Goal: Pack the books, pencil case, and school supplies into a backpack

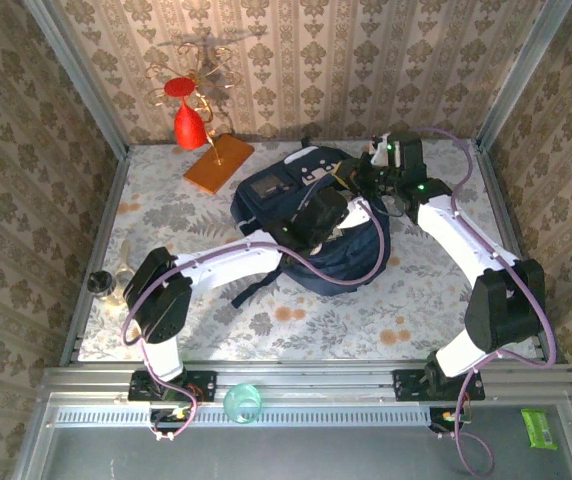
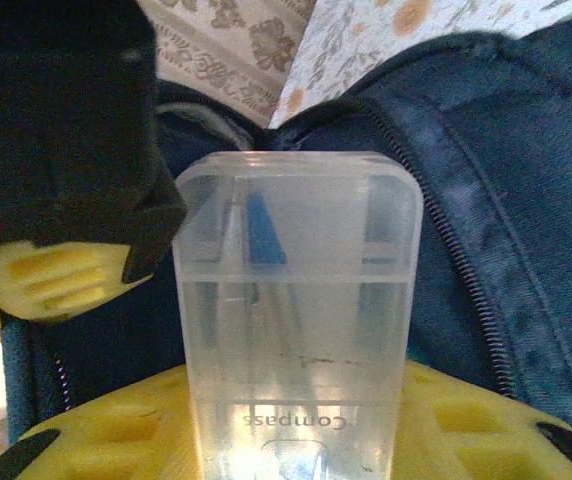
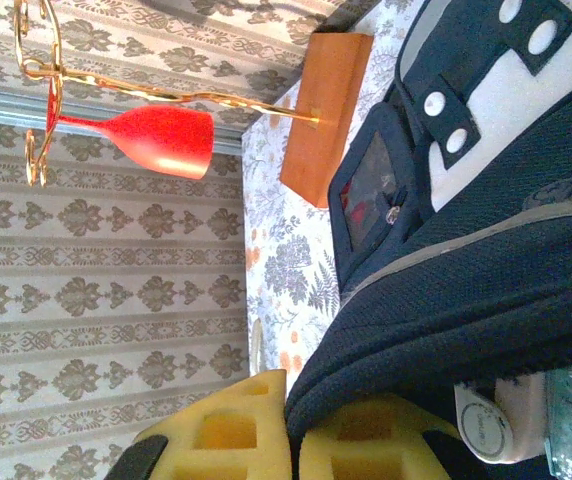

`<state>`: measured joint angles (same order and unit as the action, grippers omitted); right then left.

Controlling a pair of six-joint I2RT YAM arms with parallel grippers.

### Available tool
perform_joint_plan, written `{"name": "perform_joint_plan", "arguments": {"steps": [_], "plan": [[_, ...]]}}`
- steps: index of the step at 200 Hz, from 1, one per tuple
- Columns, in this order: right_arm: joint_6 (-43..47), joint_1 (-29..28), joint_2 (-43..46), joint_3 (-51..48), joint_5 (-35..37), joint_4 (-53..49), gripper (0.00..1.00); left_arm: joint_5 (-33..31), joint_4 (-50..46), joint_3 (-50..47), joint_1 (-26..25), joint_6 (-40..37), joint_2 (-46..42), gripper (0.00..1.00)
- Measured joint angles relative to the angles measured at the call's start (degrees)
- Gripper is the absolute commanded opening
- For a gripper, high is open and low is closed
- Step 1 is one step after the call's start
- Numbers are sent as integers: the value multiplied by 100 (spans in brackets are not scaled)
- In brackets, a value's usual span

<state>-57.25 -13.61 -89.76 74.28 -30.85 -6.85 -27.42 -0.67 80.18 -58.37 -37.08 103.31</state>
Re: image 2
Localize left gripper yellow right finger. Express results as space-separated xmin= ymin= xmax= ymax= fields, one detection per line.
xmin=389 ymin=360 xmax=572 ymax=480

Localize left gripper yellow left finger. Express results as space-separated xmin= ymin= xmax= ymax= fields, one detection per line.
xmin=0 ymin=363 xmax=206 ymax=480

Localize clear plastic compass case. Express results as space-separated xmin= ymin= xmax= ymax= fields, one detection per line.
xmin=172 ymin=149 xmax=425 ymax=480

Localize navy blue backpack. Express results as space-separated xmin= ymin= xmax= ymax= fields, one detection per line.
xmin=0 ymin=14 xmax=572 ymax=451

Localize blue metal compass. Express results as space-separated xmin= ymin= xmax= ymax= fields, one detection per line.
xmin=220 ymin=189 xmax=332 ymax=401

